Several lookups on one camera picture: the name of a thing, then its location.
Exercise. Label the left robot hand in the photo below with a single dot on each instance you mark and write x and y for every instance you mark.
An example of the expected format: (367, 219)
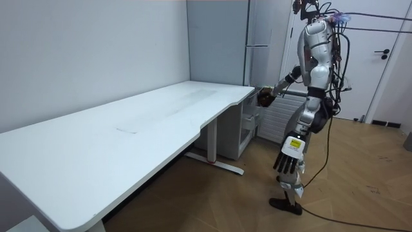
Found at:
(292, 148)

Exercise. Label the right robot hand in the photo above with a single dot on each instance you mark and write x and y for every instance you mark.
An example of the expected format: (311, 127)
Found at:
(266, 97)

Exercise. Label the fridge door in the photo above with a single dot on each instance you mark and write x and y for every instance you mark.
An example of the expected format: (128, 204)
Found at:
(250, 124)

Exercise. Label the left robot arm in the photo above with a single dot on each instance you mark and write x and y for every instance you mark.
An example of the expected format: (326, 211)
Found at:
(311, 111)

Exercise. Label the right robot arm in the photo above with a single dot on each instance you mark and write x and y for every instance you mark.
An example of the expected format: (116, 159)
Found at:
(283, 84)

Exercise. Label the white radiator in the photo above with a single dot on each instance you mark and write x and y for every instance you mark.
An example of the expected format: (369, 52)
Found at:
(280, 119)

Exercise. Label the black floor vent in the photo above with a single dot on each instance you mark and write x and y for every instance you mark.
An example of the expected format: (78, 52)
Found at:
(385, 123)

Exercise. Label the robot body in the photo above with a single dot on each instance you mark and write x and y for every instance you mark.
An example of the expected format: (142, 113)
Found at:
(308, 9)

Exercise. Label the white room door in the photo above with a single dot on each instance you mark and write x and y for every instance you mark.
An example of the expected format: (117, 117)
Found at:
(363, 74)

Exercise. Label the white desk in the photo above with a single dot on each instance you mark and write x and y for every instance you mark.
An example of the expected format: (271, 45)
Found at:
(112, 138)

